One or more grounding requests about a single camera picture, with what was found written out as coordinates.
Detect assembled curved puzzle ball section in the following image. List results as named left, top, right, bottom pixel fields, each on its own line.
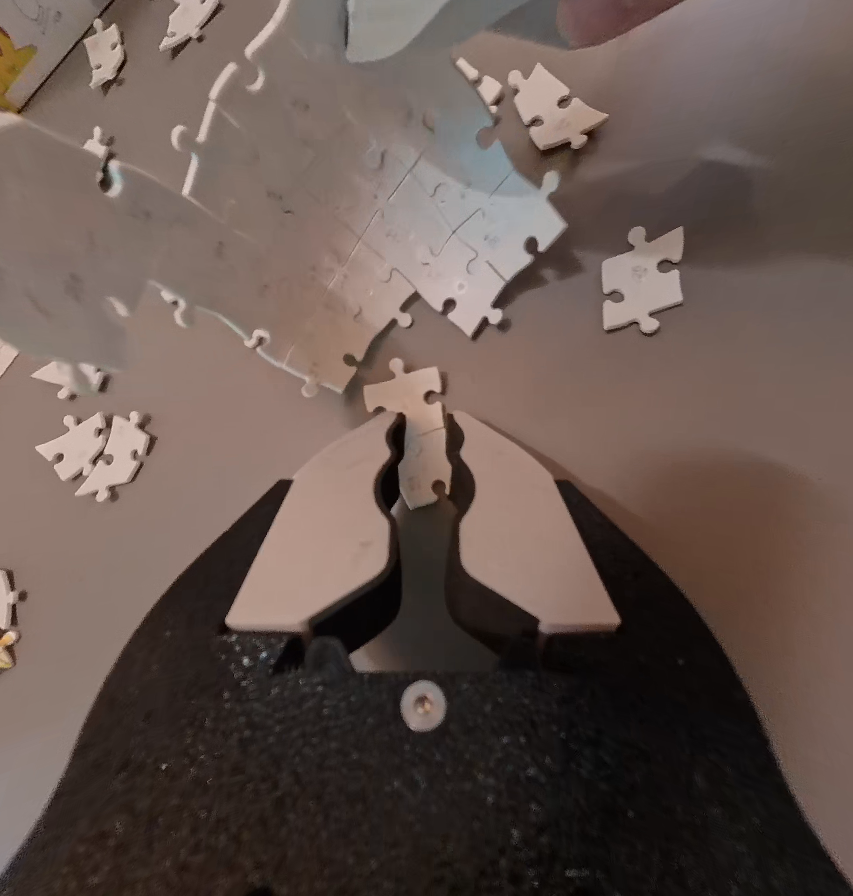
left=0, top=0, right=569, bottom=396

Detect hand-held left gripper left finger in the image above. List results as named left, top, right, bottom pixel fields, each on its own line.
left=225, top=412, right=406, bottom=641

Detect person's right hand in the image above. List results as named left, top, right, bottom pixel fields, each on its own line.
left=565, top=0, right=686, bottom=49

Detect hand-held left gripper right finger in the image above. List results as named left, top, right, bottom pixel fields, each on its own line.
left=446, top=412, right=622, bottom=639

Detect blue puzzle box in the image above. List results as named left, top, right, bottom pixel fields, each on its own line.
left=0, top=0, right=114, bottom=114

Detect joined pair white puzzle pieces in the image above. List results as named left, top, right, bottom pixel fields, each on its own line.
left=364, top=358, right=454, bottom=511

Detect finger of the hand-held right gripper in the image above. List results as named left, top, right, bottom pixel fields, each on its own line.
left=346, top=0, right=560, bottom=65

